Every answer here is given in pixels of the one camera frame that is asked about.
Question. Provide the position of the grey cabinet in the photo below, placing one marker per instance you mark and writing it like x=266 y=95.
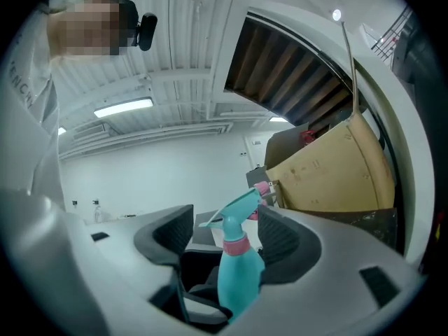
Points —
x=256 y=178

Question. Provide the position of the teal spray head pink collar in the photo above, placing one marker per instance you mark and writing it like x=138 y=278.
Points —
x=235 y=215

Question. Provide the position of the teal spray bottle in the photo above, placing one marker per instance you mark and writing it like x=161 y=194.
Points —
x=239 y=282

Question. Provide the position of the person's white shirt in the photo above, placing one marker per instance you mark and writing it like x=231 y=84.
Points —
x=33 y=117

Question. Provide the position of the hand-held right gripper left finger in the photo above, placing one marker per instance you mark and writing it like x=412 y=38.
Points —
x=164 y=234

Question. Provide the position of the large cardboard box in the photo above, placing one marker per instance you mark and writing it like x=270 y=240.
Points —
x=336 y=173

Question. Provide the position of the person's head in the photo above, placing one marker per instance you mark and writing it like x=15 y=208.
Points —
x=91 y=23

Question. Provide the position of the red item in cardboard box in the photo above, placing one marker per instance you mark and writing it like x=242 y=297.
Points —
x=307 y=137

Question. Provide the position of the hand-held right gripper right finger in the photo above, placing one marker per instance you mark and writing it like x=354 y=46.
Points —
x=284 y=243

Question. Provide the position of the dark grey board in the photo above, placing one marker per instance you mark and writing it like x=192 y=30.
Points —
x=206 y=231

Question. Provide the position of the black head-mounted camera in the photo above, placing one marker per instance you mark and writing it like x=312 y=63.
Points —
x=147 y=30

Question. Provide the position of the black metal railing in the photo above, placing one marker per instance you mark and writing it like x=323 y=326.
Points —
x=388 y=38

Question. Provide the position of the long ceiling light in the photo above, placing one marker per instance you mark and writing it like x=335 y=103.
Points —
x=123 y=107
x=278 y=119
x=62 y=130

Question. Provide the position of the round ceiling light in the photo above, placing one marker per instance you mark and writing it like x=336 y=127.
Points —
x=336 y=14

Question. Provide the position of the dark box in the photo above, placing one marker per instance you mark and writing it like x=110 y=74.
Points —
x=367 y=224

